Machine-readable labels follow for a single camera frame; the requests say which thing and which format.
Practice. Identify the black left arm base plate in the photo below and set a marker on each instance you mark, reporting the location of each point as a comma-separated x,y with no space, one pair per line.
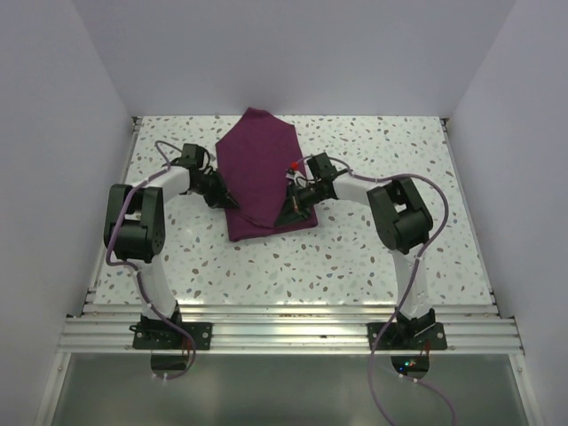
162,337

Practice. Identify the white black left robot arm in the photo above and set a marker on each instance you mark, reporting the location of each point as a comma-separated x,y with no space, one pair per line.
135,228

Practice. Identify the aluminium frame rail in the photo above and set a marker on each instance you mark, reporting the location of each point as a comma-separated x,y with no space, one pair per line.
292,329

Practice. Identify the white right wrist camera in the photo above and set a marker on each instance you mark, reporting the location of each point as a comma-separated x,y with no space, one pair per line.
295,176

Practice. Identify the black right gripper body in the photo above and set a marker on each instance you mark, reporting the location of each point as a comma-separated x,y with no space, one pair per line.
310,195

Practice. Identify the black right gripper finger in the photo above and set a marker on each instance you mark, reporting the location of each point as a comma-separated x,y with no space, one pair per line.
289,217
290,201

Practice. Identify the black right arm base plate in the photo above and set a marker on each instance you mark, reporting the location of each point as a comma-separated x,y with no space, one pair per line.
394,339

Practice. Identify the purple cloth mat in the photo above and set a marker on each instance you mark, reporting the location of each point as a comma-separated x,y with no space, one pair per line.
253,158

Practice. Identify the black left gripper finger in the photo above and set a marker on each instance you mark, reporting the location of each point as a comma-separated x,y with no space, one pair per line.
222,187
223,201

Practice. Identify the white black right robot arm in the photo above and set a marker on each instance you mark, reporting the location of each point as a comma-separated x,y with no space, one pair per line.
403,224

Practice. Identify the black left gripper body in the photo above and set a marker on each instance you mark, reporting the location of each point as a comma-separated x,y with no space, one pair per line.
209,185

